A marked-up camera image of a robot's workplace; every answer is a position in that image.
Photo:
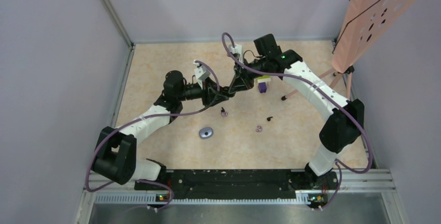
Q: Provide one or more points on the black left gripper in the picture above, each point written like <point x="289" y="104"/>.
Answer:
<point x="210" y="92"/>

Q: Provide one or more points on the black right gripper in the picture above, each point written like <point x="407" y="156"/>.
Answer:
<point x="241" y="75"/>

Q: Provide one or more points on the glossy black charging case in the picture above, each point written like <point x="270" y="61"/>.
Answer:
<point x="230" y="92"/>

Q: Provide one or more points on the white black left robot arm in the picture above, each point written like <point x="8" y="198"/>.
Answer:
<point x="117" y="159"/>

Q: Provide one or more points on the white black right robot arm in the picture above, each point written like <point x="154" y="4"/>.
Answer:
<point x="343" y="118"/>

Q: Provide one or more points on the grey purple charging case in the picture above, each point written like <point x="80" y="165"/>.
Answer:
<point x="206" y="132"/>

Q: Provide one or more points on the green white purple toy block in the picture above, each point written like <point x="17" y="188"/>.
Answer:
<point x="262" y="83"/>

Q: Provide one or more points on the purple earbud far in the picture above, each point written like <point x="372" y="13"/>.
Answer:
<point x="258" y="128"/>

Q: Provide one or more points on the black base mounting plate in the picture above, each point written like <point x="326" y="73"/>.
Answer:
<point x="244" y="184"/>

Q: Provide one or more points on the pink music stand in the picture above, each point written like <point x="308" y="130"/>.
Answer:
<point x="365" y="21"/>

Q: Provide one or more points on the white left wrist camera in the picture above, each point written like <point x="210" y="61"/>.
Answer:
<point x="201" y="72"/>

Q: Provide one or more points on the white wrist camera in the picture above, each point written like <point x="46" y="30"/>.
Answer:
<point x="237" y="51"/>
<point x="201" y="72"/>

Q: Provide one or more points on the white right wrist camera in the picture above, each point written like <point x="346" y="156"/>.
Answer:
<point x="237" y="51"/>

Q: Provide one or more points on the aluminium frame rail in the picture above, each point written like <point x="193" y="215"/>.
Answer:
<point x="374" y="181"/>

